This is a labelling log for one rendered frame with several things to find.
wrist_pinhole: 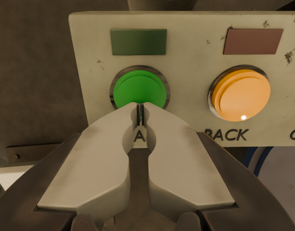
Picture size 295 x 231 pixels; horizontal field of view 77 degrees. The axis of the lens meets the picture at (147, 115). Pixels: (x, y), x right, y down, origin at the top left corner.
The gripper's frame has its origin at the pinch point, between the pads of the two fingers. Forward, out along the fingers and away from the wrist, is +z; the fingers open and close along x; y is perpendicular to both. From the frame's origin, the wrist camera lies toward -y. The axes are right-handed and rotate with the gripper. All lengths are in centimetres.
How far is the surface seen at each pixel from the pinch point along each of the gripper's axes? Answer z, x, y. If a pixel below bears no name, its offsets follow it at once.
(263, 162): 13.2, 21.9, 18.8
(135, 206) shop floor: 40, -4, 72
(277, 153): 13.8, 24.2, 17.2
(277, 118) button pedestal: 1.9, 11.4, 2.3
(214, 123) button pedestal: 1.8, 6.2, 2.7
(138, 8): 20.0, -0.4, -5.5
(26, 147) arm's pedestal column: 47, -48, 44
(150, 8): 17.3, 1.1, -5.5
